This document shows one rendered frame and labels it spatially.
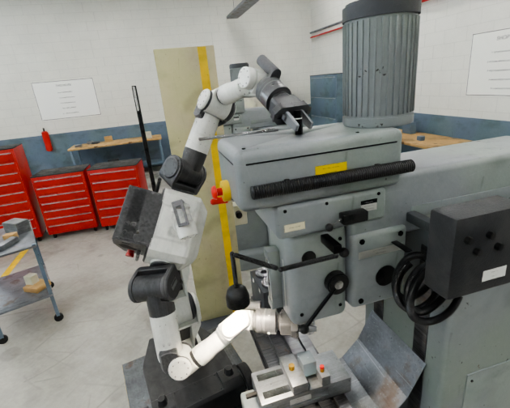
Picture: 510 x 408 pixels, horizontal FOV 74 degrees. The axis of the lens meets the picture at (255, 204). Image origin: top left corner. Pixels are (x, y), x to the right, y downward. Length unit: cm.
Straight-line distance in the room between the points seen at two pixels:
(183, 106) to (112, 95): 739
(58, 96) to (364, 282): 957
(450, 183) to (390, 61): 42
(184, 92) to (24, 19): 800
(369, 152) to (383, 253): 33
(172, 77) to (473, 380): 235
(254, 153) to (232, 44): 942
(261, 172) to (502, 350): 106
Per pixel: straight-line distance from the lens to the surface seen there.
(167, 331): 126
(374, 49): 100
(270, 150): 84
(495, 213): 93
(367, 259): 109
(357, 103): 103
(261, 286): 172
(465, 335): 134
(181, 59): 264
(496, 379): 159
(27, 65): 1032
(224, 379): 199
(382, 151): 98
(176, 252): 123
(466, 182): 123
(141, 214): 125
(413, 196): 111
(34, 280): 405
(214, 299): 320
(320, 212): 94
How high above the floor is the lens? 205
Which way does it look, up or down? 20 degrees down
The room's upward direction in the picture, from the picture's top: 5 degrees counter-clockwise
